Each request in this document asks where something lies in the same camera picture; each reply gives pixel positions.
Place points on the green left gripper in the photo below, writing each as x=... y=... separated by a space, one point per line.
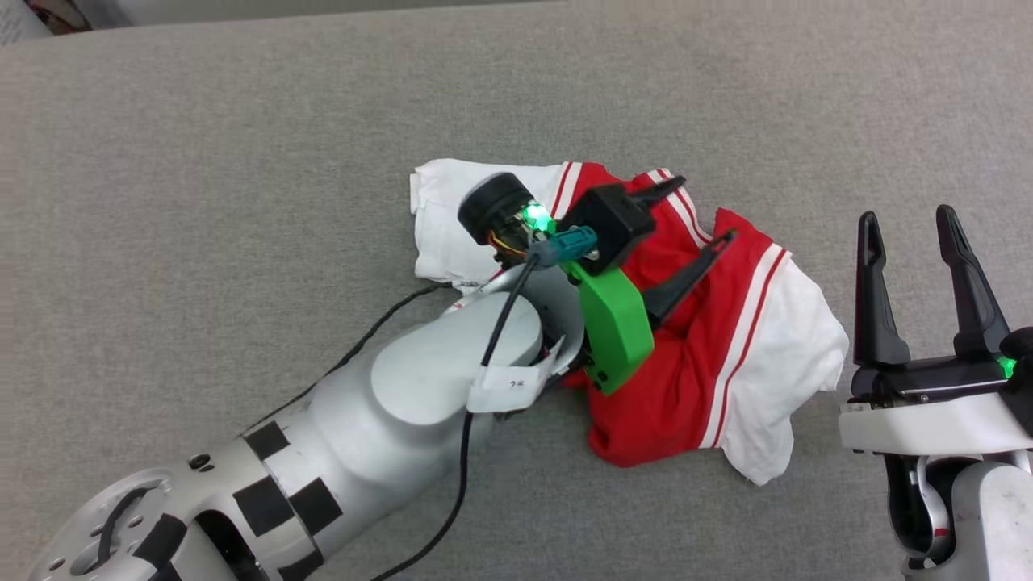
x=613 y=339

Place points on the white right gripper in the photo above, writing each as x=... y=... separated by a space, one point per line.
x=928 y=424

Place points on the red and white basketball jersey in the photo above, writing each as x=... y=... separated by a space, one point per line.
x=686 y=387

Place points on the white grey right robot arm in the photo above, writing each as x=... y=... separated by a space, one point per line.
x=993 y=524

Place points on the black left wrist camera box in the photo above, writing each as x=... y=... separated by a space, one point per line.
x=605 y=222

